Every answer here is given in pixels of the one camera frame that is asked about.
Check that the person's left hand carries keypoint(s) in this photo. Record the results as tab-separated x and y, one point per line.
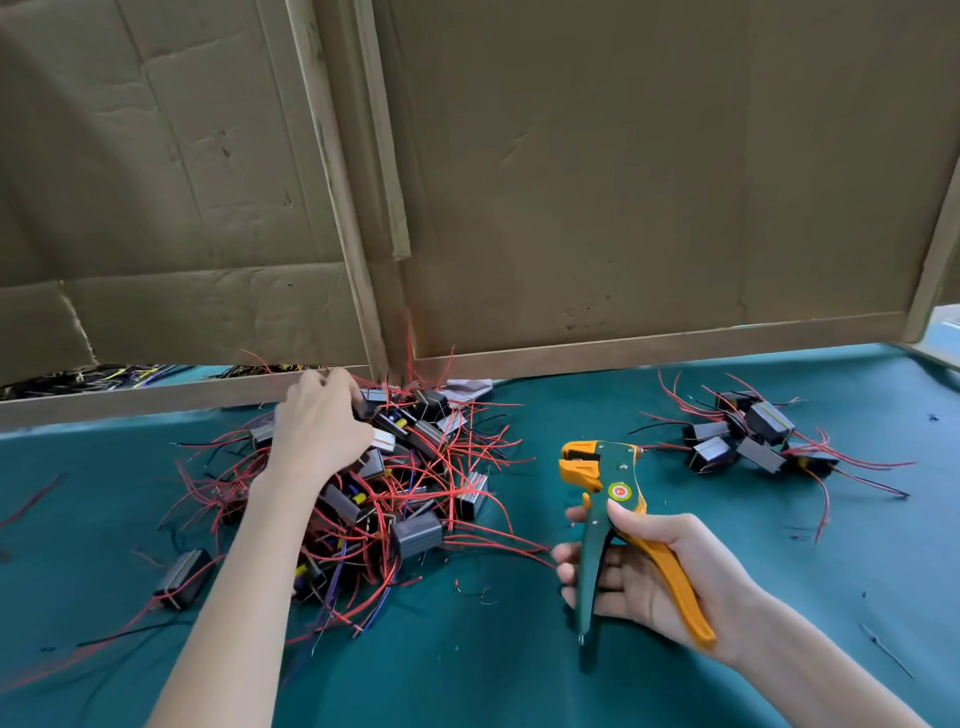
318	435

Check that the person's right hand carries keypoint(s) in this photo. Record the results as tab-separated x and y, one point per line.
675	578

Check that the person's right forearm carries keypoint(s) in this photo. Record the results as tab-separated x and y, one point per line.
825	668

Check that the person's left forearm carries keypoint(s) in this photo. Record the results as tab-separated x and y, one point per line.
240	615

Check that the thin wooden strip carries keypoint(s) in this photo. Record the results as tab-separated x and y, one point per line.
383	135

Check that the creased brown cardboard panel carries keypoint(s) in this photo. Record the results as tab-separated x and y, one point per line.
150	165

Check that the flat grey board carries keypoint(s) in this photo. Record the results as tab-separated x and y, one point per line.
938	342

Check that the smooth brown cardboard panel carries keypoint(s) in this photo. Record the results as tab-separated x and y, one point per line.
675	165

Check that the short wooden bottom rail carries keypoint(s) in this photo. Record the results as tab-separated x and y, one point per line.
150	402

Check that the long wooden bottom rail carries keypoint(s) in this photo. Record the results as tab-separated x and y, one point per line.
660	348

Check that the wide wooden post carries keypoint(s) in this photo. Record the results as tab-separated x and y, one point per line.
338	180

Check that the wooden corner post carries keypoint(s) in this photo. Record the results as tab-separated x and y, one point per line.
933	263

